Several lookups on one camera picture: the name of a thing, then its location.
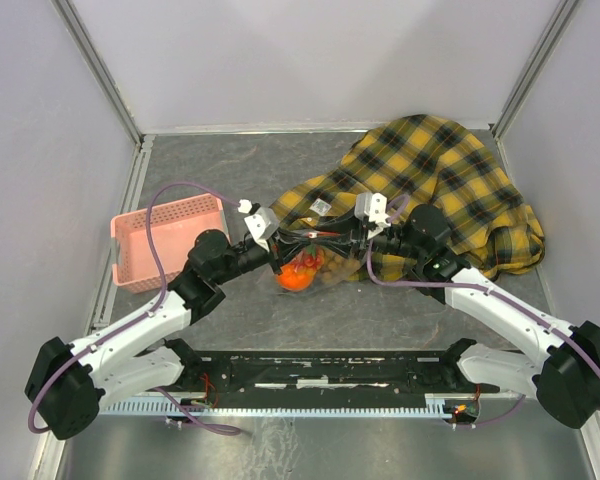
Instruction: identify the light blue cable duct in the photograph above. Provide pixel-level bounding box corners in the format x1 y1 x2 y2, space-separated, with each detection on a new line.
102 394 474 419

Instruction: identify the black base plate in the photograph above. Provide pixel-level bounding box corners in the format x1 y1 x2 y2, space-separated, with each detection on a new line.
166 350 500 407

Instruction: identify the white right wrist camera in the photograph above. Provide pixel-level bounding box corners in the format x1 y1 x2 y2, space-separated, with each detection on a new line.
354 192 388 227

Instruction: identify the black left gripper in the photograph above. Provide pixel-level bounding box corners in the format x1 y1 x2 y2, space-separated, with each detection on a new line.
213 226 313 285

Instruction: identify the yellow plaid shirt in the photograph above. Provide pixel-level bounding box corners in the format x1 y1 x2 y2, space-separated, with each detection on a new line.
271 114 546 280

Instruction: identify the brown fake longan bunch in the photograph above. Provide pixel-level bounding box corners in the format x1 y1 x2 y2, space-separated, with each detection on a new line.
316 249 361 287

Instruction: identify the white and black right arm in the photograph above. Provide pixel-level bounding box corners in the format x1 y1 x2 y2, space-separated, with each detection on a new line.
309 205 600 429

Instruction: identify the pink perforated plastic basket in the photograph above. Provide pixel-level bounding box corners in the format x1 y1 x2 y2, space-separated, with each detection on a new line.
110 194 228 294

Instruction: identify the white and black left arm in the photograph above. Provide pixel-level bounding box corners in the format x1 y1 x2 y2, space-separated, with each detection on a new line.
24 229 317 440

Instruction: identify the clear zip top bag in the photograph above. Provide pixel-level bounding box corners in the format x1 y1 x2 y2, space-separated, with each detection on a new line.
268 230 366 293

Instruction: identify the orange fake tangerine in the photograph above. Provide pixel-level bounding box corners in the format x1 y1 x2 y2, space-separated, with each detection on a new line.
276 263 316 292

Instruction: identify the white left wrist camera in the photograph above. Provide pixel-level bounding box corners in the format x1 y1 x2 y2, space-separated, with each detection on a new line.
238 199 279 252

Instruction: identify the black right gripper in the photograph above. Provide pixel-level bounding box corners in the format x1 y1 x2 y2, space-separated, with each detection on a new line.
310 204 423 261

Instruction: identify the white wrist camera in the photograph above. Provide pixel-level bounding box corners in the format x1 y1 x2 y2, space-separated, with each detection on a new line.
238 199 279 252
354 192 388 227

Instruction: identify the red-yellow fake cherry cluster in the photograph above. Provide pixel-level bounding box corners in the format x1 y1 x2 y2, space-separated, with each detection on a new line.
293 245 325 275

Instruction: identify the aluminium frame rail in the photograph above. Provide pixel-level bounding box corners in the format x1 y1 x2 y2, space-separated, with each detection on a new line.
27 0 156 480

